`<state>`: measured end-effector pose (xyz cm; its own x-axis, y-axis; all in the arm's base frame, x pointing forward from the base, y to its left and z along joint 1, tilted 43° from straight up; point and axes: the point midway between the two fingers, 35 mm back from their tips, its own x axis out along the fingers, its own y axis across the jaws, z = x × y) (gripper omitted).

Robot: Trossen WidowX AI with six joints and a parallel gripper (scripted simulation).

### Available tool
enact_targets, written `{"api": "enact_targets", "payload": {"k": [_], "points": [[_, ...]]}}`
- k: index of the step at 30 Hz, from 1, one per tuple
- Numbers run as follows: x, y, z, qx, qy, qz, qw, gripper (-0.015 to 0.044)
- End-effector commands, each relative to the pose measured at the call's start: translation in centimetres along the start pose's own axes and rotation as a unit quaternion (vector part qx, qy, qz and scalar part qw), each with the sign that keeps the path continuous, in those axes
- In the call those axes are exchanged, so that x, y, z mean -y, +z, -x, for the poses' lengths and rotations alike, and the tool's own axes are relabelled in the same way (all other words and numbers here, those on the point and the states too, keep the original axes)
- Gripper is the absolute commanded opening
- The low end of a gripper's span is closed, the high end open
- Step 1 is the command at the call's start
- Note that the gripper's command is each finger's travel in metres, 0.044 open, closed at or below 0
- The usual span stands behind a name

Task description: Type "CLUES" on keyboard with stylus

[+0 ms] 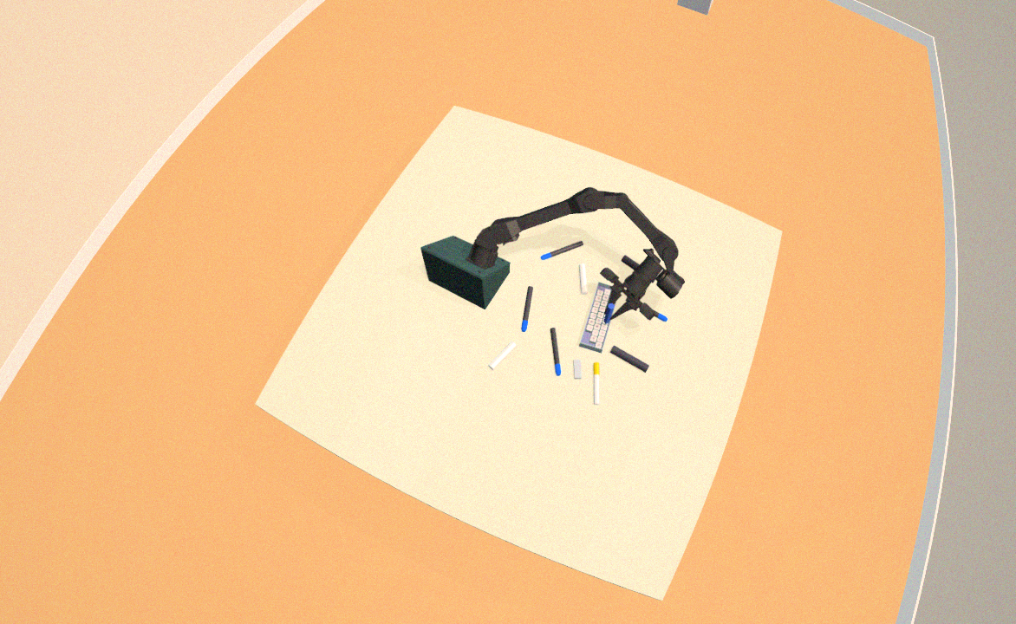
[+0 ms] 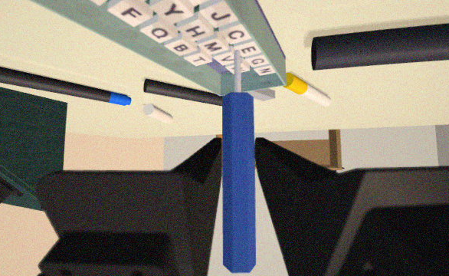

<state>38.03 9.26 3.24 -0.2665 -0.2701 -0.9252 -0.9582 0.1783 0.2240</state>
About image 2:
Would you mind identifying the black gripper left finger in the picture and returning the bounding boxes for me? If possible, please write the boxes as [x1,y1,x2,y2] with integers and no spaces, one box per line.
[36,137,222,276]

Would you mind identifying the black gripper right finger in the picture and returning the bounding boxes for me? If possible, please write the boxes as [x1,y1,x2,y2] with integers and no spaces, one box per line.
[254,137,449,276]

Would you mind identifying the blue stylus with white tip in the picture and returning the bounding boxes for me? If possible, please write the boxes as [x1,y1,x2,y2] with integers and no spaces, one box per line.
[222,50,256,274]

